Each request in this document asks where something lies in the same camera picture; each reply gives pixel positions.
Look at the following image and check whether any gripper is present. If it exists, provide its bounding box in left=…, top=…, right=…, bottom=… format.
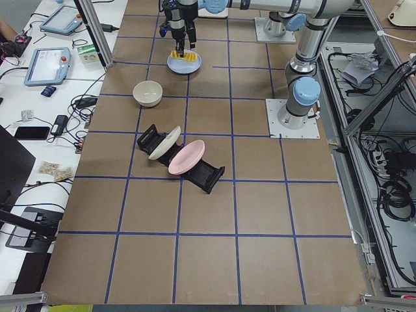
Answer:
left=159, top=0, right=197, bottom=58

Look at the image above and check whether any spiral bread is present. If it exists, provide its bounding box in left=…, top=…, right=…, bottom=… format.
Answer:
left=170, top=50, right=198, bottom=62

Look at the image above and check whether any blue plate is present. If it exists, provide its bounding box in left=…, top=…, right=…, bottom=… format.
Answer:
left=167, top=54, right=202, bottom=75

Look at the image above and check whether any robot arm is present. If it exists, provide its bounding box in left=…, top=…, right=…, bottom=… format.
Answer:
left=159, top=1, right=306, bottom=62
left=198, top=1, right=354, bottom=129

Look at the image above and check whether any cream plate in rack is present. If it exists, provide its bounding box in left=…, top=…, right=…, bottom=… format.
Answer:
left=149, top=126, right=181, bottom=160

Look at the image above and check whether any pink plate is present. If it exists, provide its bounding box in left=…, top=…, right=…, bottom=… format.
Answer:
left=168, top=140, right=205, bottom=175

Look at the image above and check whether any black plate rack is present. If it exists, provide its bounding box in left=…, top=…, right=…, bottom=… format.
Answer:
left=136, top=124, right=226, bottom=194

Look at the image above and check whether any cream bowl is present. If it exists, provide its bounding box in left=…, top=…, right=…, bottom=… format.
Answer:
left=133, top=81, right=163, bottom=107

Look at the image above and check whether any green white box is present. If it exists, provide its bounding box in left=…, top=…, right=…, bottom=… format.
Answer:
left=77, top=44, right=99, bottom=64

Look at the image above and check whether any far teach pendant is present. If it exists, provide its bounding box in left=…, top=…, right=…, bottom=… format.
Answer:
left=40, top=5, right=83, bottom=36

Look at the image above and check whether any teach pendant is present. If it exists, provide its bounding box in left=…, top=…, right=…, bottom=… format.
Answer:
left=40, top=5, right=83, bottom=36
left=24, top=47, right=72, bottom=86

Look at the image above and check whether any near teach pendant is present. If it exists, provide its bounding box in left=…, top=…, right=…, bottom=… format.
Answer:
left=24, top=47, right=72, bottom=86

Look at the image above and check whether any black power adapter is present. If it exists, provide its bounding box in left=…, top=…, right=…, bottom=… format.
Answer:
left=51, top=114, right=69, bottom=137

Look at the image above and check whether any black smartphone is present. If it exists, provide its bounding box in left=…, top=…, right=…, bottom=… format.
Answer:
left=14, top=126, right=50, bottom=140

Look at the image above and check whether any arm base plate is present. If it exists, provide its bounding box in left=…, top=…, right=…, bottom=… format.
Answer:
left=254, top=18, right=296, bottom=44
left=265, top=99, right=320, bottom=139

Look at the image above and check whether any aluminium frame post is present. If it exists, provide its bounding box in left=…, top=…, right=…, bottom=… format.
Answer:
left=74, top=0, right=114, bottom=68

